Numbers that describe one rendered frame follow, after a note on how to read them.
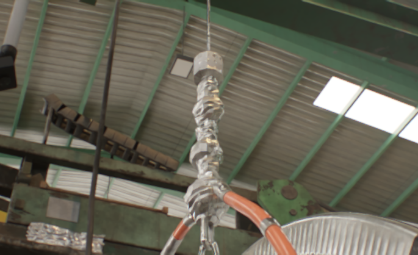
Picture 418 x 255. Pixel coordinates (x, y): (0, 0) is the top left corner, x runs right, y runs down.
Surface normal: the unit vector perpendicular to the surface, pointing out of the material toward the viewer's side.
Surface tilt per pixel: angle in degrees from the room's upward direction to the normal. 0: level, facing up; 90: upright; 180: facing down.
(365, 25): 180
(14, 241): 90
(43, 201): 90
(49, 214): 90
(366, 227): 91
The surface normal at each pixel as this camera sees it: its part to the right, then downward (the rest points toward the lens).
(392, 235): -0.93, -0.25
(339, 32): 0.00, 0.76
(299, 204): 0.18, -0.64
